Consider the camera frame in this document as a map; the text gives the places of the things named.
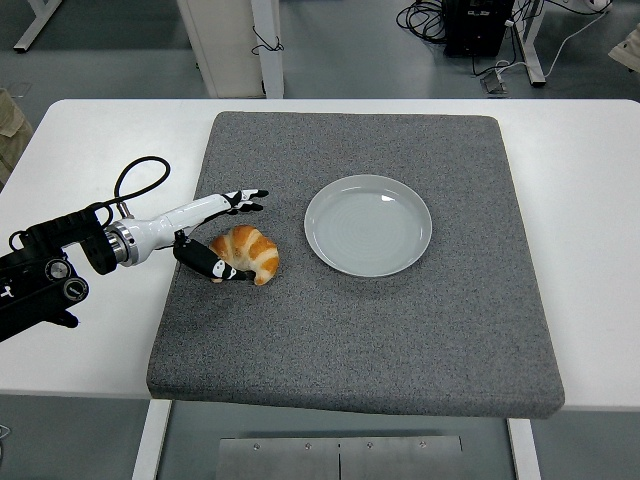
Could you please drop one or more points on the grey round plate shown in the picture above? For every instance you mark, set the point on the grey round plate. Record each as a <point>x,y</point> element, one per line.
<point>367,230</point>

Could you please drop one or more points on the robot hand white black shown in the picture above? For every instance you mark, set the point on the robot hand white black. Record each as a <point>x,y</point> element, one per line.
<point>170,225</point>

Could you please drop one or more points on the croissant bread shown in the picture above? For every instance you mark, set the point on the croissant bread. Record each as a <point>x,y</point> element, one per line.
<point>255,250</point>

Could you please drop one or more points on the white table leg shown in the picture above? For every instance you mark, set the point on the white table leg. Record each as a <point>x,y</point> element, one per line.
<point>150,440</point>
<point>524,450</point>

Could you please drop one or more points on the white desk leg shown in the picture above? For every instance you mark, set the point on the white desk leg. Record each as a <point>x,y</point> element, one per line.
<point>532,50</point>
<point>37,25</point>

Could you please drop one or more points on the person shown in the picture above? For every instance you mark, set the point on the person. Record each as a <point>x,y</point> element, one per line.
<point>12,135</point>

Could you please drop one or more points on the black computer case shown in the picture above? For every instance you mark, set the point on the black computer case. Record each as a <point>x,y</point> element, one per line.
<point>477,27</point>

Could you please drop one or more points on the grey felt mat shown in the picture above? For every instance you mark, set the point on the grey felt mat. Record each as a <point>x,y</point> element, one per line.
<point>350,340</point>

